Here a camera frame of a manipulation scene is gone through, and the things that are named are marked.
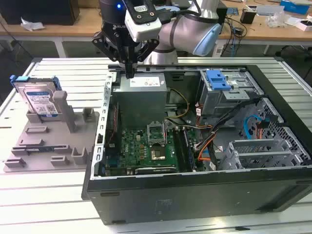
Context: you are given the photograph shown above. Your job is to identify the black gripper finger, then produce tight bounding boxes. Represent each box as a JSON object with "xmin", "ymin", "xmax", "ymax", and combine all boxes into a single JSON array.
[
  {"xmin": 92, "ymin": 31, "xmax": 131, "ymax": 79},
  {"xmin": 130, "ymin": 38, "xmax": 160, "ymax": 79}
]

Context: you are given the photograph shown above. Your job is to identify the hard disk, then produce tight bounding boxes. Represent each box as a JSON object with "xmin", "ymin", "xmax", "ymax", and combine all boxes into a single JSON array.
[{"xmin": 9, "ymin": 75, "xmax": 61, "ymax": 121}]

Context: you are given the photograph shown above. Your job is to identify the blue SATA wire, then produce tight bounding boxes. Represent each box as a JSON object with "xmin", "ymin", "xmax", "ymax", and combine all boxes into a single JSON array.
[{"xmin": 243, "ymin": 114, "xmax": 278, "ymax": 140}]

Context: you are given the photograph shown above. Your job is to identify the orange black power wire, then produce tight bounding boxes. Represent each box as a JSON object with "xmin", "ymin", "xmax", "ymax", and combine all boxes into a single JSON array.
[{"xmin": 255, "ymin": 121, "xmax": 266, "ymax": 140}]

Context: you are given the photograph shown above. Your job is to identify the metal disk bay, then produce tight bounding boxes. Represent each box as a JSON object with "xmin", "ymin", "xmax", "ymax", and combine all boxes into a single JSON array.
[{"xmin": 219, "ymin": 138, "xmax": 305, "ymax": 171}]

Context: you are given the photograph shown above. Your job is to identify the wooden desk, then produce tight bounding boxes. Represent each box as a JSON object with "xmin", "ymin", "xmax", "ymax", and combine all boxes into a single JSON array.
[{"xmin": 0, "ymin": 0, "xmax": 312, "ymax": 58}]

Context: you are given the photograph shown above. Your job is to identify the grey power supply unit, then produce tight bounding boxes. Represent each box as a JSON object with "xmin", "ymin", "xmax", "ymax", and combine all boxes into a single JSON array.
[{"xmin": 112, "ymin": 73, "xmax": 171, "ymax": 122}]

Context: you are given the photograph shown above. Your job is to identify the black case fan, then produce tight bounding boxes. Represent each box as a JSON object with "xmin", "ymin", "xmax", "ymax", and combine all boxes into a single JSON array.
[{"xmin": 106, "ymin": 101, "xmax": 122, "ymax": 150}]

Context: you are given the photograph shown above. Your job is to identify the crumpled white paper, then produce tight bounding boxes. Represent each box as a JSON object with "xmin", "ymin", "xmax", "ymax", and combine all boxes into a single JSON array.
[{"xmin": 20, "ymin": 17, "xmax": 46, "ymax": 32}]

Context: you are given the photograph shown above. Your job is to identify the large black box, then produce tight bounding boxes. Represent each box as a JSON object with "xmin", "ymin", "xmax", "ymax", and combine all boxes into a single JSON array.
[{"xmin": 0, "ymin": 0, "xmax": 80, "ymax": 26}]

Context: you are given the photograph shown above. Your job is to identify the blue plastic drive latch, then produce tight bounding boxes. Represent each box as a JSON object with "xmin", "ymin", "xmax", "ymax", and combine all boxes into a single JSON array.
[{"xmin": 206, "ymin": 70, "xmax": 231, "ymax": 91}]

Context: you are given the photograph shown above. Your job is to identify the black tower box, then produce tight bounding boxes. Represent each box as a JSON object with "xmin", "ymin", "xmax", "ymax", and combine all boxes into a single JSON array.
[{"xmin": 215, "ymin": 7, "xmax": 229, "ymax": 35}]

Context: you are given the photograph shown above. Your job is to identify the grey metal drive cage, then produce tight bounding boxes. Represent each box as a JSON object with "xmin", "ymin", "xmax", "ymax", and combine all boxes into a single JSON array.
[{"xmin": 197, "ymin": 69, "xmax": 265, "ymax": 125}]

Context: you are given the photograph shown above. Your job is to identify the green Dell motherboard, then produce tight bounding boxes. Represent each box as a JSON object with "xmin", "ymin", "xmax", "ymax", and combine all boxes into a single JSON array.
[{"xmin": 104, "ymin": 128, "xmax": 203, "ymax": 176}]

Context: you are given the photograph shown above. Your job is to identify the grey plastic parts rack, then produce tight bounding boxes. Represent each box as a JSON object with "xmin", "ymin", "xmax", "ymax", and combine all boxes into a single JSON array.
[{"xmin": 3, "ymin": 90, "xmax": 100, "ymax": 174}]

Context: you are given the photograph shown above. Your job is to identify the small black box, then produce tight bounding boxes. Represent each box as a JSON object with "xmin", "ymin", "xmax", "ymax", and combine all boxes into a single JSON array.
[{"xmin": 240, "ymin": 9, "xmax": 256, "ymax": 24}]

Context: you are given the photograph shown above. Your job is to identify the black RAM slot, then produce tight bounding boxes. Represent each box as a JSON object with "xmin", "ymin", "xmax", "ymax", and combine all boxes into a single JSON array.
[
  {"xmin": 180, "ymin": 128, "xmax": 193, "ymax": 172},
  {"xmin": 176, "ymin": 128, "xmax": 189, "ymax": 172},
  {"xmin": 173, "ymin": 128, "xmax": 186, "ymax": 172}
]

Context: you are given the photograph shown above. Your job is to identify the CPU socket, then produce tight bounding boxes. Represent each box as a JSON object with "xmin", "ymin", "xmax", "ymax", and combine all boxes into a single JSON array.
[{"xmin": 150, "ymin": 145, "xmax": 166, "ymax": 161}]

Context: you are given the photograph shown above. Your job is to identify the blue VGA port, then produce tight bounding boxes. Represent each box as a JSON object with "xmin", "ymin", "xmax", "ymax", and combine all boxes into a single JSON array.
[{"xmin": 107, "ymin": 157, "xmax": 120, "ymax": 169}]

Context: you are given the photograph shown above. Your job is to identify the RAM stick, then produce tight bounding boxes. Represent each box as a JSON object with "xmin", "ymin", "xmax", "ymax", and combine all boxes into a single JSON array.
[{"xmin": 26, "ymin": 146, "xmax": 59, "ymax": 154}]

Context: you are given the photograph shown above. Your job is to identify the black graphics card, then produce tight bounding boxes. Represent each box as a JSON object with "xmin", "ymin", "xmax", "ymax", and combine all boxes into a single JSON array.
[{"xmin": 135, "ymin": 166, "xmax": 176, "ymax": 174}]

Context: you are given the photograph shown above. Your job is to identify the grey flat device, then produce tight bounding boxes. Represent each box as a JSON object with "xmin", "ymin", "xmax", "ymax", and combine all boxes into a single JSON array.
[{"xmin": 255, "ymin": 4, "xmax": 285, "ymax": 17}]

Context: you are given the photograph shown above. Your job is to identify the clear plastic bag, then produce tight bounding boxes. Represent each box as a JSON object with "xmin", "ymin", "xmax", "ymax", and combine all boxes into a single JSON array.
[{"xmin": 267, "ymin": 12, "xmax": 293, "ymax": 27}]

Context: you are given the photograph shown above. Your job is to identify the black open PC case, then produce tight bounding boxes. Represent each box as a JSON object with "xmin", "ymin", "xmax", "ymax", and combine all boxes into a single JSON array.
[{"xmin": 81, "ymin": 63, "xmax": 312, "ymax": 225}]

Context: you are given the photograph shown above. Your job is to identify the blue carton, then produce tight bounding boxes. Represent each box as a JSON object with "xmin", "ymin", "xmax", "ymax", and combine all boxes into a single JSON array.
[{"xmin": 280, "ymin": 0, "xmax": 312, "ymax": 14}]

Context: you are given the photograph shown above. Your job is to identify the open white carton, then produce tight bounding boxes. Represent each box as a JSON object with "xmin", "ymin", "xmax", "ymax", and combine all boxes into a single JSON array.
[{"xmin": 296, "ymin": 19, "xmax": 312, "ymax": 32}]

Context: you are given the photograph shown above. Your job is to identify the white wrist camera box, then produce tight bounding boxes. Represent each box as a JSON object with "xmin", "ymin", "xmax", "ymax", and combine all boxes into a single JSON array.
[{"xmin": 124, "ymin": 11, "xmax": 163, "ymax": 42}]

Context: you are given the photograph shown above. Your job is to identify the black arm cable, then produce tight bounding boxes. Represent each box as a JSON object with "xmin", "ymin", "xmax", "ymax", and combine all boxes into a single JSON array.
[{"xmin": 156, "ymin": 0, "xmax": 203, "ymax": 24}]

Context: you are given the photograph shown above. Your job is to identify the yellow black power wires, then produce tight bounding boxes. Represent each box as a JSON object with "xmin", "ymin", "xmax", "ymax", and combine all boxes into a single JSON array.
[{"xmin": 165, "ymin": 88, "xmax": 191, "ymax": 120}]

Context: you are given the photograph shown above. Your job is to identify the metal socket cover frame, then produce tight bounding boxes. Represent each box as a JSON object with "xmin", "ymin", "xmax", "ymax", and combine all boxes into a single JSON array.
[{"xmin": 147, "ymin": 121, "xmax": 167, "ymax": 147}]

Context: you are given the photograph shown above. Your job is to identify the thin wire locking lever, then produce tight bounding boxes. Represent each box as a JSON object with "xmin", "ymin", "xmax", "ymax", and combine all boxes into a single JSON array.
[{"xmin": 163, "ymin": 119, "xmax": 169, "ymax": 146}]

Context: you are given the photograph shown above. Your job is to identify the black cable bundle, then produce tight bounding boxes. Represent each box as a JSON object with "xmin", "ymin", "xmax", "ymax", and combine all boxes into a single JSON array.
[{"xmin": 195, "ymin": 97, "xmax": 261, "ymax": 152}]

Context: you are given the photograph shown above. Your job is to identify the orange flat wire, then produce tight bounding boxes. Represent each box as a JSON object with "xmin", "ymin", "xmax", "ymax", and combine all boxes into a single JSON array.
[{"xmin": 197, "ymin": 140, "xmax": 215, "ymax": 162}]

